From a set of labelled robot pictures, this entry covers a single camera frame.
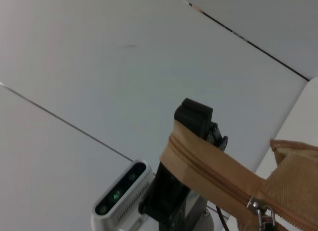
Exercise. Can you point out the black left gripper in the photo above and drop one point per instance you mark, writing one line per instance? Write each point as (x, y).
(166, 198)

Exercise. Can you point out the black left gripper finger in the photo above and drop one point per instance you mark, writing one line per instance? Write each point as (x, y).
(193, 116)

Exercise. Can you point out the khaki canvas food bag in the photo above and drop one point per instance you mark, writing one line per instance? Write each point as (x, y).
(211, 166)

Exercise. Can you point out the silver metal zipper pull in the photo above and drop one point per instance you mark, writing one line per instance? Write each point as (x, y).
(259, 211)

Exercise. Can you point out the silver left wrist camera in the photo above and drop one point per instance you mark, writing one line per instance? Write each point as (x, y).
(119, 193)

